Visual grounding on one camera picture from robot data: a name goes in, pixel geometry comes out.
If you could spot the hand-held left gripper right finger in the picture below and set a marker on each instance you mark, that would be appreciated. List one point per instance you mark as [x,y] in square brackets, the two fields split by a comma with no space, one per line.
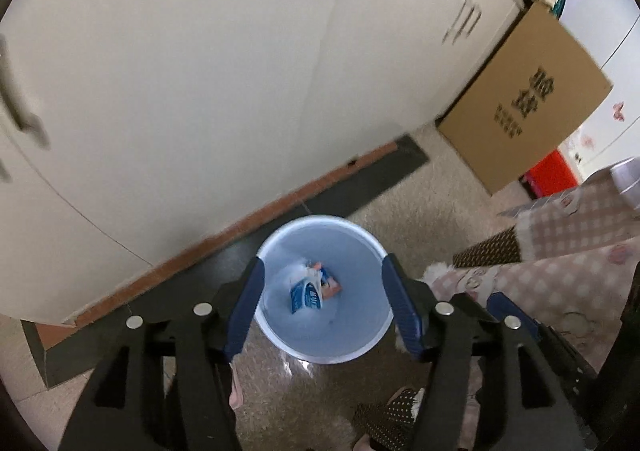
[400,311]

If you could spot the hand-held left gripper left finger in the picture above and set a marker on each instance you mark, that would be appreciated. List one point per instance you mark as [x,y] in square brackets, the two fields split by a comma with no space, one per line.
[247,311]

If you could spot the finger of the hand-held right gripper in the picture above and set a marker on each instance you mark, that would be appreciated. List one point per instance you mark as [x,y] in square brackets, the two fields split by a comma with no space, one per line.
[510,308]

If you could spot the pale blue plastic bin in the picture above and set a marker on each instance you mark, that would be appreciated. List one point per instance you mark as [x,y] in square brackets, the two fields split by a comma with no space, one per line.
[350,331]

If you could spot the blue white crumpled wrapper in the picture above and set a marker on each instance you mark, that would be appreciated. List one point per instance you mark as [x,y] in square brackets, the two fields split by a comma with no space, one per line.
[305,298]

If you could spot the brown dotted slipper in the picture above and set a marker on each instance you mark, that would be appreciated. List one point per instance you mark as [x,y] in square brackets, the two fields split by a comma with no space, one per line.
[387,413]
[492,247]

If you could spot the orange blue snack wrapper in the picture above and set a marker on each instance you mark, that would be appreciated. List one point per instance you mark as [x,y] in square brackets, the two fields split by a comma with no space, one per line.
[331,286]

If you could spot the pink cloth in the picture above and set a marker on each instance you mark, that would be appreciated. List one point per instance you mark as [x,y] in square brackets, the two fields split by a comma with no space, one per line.
[235,391]

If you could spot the red plastic box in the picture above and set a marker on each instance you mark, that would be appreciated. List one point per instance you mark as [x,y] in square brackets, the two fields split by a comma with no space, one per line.
[550,176]

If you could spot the brown cardboard box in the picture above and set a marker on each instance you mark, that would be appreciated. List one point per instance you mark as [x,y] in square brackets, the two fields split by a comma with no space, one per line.
[525,81]

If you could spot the white cabinet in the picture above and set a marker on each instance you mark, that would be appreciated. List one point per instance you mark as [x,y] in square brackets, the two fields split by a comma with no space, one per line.
[200,81]

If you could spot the pink wall sticker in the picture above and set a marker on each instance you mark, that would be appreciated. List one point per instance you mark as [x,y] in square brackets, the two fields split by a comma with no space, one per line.
[586,141]
[618,111]

